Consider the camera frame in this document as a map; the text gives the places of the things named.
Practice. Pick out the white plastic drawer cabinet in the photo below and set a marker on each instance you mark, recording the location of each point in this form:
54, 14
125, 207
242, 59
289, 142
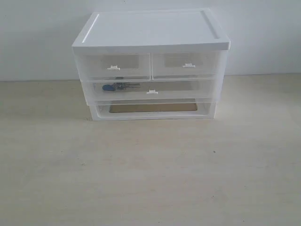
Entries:
154, 32

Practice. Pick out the bunch of keys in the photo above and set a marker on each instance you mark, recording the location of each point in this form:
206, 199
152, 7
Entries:
119, 86

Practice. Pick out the clear wide drawer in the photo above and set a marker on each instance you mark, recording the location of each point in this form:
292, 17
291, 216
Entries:
166, 89

